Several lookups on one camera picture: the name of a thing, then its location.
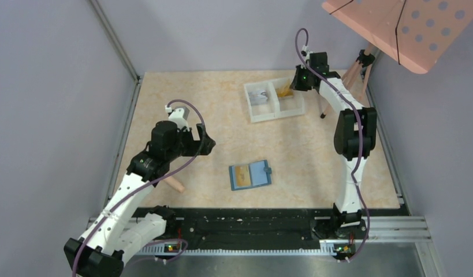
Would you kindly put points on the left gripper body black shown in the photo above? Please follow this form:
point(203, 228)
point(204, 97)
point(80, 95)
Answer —
point(197, 141)

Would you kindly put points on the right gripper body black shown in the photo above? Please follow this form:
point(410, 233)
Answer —
point(297, 82)

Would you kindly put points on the teal card holder wallet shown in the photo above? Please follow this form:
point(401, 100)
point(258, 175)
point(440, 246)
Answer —
point(251, 175)

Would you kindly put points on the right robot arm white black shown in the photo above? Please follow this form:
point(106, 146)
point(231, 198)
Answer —
point(354, 137)

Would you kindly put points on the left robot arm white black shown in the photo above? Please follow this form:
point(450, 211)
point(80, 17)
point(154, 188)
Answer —
point(106, 247)

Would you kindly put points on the silver card in tray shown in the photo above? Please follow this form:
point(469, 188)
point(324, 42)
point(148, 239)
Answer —
point(258, 97)

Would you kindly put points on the beige wooden peg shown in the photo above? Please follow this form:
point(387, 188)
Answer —
point(175, 184)

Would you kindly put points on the white two-compartment tray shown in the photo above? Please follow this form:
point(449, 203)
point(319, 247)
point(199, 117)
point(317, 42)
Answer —
point(275, 108)

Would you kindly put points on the pink tripod stand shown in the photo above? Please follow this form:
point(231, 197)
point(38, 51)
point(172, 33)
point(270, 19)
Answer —
point(353, 76)

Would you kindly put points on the pink perforated board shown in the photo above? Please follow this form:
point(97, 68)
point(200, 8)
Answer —
point(415, 33)

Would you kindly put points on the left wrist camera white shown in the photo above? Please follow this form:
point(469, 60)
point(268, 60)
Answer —
point(179, 116)

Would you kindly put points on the grey slotted cable duct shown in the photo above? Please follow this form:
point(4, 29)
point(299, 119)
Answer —
point(326, 249)

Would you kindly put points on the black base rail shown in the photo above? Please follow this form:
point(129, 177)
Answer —
point(252, 228)

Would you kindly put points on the aluminium frame post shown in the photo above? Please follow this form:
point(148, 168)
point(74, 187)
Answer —
point(113, 39)

